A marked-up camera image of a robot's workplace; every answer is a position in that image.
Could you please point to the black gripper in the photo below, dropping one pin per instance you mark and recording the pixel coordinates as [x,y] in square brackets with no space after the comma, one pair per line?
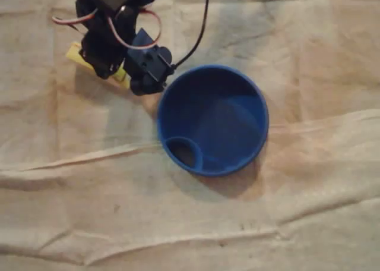
[104,66]

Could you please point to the yellow block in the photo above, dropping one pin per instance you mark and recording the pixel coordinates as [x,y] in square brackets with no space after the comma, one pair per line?
[74,54]

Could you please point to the blue object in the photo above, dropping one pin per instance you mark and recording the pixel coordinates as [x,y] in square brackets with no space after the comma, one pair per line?
[213,119]

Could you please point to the beige table cloth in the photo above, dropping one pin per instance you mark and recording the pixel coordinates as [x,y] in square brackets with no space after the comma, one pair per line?
[267,223]

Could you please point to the dark blue gripper camera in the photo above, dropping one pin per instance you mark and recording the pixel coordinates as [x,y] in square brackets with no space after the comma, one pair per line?
[148,63]

